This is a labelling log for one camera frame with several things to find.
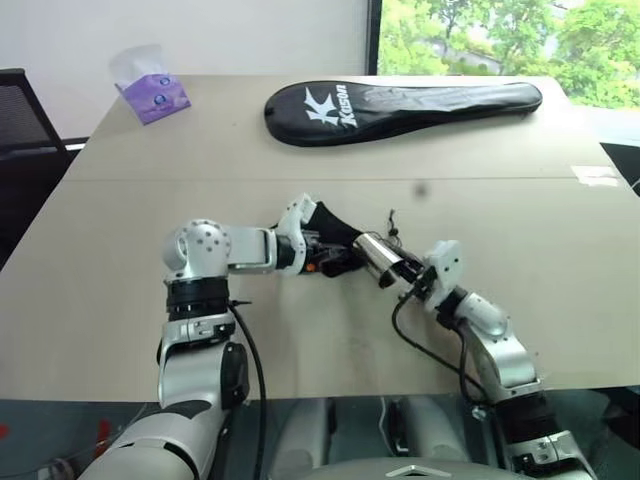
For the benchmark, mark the black mesh office chair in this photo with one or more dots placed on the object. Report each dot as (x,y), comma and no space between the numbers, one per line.
(25,150)

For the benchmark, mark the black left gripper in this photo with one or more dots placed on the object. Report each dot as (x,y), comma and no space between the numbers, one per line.
(314,252)

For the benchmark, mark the black Kason racket cover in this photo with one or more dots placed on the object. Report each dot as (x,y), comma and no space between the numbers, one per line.
(400,112)

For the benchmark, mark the silver robot torso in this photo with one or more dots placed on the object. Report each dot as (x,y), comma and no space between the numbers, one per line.
(410,472)

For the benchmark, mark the silver right robot leg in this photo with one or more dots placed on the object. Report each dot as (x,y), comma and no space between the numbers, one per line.
(435,427)

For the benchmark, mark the purple tissue box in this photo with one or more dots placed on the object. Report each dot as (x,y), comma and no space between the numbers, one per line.
(157,102)

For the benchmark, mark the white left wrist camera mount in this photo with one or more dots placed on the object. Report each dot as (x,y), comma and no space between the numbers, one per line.
(292,220)

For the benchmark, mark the silver robot leg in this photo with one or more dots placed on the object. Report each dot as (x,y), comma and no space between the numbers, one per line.
(435,427)
(307,430)

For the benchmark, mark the black side furniture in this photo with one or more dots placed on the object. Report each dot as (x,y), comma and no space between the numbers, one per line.
(625,160)

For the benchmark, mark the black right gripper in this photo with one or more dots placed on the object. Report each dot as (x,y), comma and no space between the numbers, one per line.
(422,285)

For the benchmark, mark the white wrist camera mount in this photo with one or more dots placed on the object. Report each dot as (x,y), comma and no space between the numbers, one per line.
(445,265)
(292,220)

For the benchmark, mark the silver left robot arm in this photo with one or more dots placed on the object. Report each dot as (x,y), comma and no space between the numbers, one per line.
(200,250)

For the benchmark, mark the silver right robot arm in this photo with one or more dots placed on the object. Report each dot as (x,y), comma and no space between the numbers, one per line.
(505,350)

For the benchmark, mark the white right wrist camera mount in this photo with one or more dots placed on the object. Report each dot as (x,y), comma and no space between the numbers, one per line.
(445,265)

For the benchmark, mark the silver left robot leg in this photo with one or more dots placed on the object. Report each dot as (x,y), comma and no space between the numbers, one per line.
(307,430)

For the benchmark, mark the window with green trees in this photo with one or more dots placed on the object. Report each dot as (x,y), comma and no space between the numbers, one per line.
(500,35)

